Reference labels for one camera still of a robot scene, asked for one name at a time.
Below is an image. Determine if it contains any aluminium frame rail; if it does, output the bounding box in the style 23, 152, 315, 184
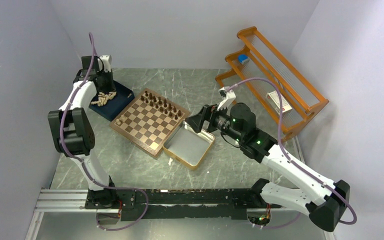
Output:
24, 188, 90, 240

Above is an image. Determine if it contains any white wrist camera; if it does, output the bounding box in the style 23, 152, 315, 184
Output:
98, 55, 112, 73
217, 86, 236, 111

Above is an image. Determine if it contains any red white card box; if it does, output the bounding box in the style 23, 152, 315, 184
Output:
265, 90, 293, 115

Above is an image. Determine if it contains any orange wooden rack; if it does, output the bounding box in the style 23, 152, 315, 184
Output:
215, 26, 329, 141

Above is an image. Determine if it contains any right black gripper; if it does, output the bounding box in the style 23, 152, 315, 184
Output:
185, 100, 244, 143

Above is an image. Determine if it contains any pile of white chess pieces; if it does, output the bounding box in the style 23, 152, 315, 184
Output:
90, 91, 117, 107

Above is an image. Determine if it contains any wooden chess board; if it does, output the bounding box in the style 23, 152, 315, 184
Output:
109, 88, 190, 158

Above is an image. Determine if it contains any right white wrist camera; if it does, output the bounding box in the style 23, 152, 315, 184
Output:
217, 86, 236, 111

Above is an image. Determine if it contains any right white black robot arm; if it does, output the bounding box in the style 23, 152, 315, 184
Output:
185, 103, 351, 232

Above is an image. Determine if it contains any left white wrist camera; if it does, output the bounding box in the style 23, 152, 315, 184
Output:
98, 55, 112, 73

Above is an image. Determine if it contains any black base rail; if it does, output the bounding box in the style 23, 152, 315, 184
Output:
84, 188, 268, 221

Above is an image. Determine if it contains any gold-rimmed metal tin tray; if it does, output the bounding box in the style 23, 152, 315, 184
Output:
163, 121, 215, 171

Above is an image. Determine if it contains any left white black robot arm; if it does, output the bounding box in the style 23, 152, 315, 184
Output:
47, 70, 119, 208

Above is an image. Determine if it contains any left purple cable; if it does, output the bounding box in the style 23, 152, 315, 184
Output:
58, 32, 150, 232

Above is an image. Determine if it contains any blue white small object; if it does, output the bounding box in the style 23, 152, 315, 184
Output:
237, 54, 250, 65

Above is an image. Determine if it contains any dark blue piece box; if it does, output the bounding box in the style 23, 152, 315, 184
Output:
89, 81, 135, 122

